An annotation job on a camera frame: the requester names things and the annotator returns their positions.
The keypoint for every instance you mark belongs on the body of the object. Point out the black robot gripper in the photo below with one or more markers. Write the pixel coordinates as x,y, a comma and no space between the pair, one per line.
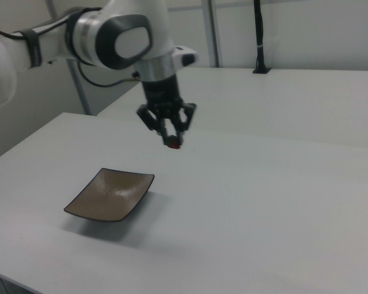
162,92

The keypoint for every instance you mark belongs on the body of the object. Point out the red strawberry with green leaves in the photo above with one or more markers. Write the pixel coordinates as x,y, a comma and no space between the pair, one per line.
173,145

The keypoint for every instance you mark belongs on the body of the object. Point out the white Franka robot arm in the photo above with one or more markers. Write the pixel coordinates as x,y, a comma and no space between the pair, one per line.
110,36

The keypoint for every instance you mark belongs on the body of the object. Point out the square brown ceramic plate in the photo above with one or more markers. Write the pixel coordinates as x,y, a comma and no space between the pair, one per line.
108,196

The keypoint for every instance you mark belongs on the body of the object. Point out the grey partition post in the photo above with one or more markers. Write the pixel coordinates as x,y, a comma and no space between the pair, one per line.
213,32
79,87

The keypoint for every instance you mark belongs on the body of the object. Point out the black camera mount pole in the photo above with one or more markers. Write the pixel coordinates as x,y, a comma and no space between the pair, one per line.
259,36

